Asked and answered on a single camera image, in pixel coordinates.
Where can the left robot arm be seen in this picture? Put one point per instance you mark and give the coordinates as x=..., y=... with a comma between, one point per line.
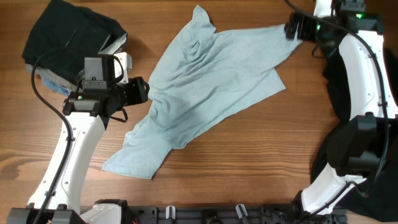
x=105, y=89

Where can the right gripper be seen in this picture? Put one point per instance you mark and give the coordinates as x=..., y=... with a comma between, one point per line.
x=305, y=22

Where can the blue folded denim garment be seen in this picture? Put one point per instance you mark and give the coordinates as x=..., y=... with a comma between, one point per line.
x=56, y=87

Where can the black garment under t-shirt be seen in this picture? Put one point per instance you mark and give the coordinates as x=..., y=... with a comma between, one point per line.
x=354, y=148

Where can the light blue t-shirt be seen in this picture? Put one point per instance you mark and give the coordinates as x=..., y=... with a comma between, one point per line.
x=203, y=77

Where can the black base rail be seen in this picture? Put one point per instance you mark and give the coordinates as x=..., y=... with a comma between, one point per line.
x=217, y=214

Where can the black folded garment on stack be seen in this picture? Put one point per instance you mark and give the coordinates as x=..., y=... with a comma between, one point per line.
x=78, y=31

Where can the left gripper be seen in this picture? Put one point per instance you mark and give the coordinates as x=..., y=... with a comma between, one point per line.
x=139, y=92

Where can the grey folded garment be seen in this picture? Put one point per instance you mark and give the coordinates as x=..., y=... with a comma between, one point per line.
x=49, y=76

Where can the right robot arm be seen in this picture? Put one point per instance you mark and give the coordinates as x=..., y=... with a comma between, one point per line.
x=356, y=37

